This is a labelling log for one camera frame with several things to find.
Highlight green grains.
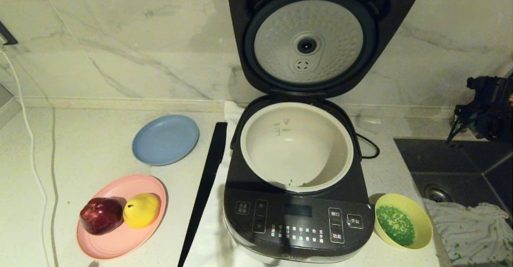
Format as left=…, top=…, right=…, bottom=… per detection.
left=377, top=205, right=416, bottom=247

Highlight black power cord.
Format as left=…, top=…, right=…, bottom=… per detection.
left=358, top=134, right=380, bottom=159

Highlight yellow pear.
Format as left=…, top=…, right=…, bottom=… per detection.
left=123, top=193, right=161, bottom=229

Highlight white bowl with greens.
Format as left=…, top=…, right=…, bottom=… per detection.
left=240, top=102, right=355, bottom=192

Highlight blue plate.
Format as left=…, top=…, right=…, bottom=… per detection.
left=132, top=115, right=200, bottom=166

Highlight yellow bowl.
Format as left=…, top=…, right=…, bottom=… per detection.
left=374, top=193, right=433, bottom=249

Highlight white crumpled cloth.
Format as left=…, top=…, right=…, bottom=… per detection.
left=423, top=198, right=513, bottom=265

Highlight metal sink drain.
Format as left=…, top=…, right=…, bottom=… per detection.
left=423, top=184, right=454, bottom=203

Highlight red apple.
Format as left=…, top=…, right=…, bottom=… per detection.
left=79, top=197, right=124, bottom=235

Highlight steel sink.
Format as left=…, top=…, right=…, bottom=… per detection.
left=392, top=138, right=513, bottom=267

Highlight white cable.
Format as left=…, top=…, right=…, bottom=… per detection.
left=0, top=44, right=55, bottom=267

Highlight dark grey rice cooker base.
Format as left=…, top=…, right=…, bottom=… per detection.
left=223, top=95, right=376, bottom=265

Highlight pink plate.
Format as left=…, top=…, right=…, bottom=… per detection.
left=77, top=174, right=168, bottom=259

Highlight black flat strip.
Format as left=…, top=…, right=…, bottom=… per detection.
left=178, top=123, right=228, bottom=267

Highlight dark grey rice cooker lid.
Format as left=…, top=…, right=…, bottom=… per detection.
left=228, top=0, right=417, bottom=99

